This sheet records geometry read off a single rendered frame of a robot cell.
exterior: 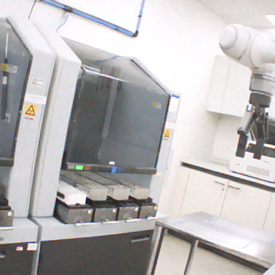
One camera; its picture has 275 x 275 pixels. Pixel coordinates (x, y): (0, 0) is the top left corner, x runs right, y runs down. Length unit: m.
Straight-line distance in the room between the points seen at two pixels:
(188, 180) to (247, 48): 3.06
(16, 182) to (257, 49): 1.03
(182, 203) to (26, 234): 2.78
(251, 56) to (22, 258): 1.15
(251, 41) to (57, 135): 0.89
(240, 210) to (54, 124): 2.53
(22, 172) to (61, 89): 0.38
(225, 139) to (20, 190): 3.35
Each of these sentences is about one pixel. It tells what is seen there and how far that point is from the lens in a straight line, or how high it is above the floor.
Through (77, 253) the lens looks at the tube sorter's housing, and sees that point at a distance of 1.66.
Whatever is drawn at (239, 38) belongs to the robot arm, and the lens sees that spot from 0.99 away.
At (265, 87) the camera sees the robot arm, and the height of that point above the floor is 1.42.
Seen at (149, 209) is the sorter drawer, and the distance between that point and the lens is 1.89.
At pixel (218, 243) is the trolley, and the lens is 1.44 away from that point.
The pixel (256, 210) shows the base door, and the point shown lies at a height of 0.60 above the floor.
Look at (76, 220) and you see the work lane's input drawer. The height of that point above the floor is 0.75.
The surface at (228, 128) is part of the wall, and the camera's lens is 4.46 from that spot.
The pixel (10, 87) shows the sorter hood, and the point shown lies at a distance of 1.36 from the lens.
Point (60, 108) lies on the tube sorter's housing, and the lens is 1.49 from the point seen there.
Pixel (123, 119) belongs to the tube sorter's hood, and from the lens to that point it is 1.71.
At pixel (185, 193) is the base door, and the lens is 3.99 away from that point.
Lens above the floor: 1.24
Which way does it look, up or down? 3 degrees down
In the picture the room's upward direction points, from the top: 12 degrees clockwise
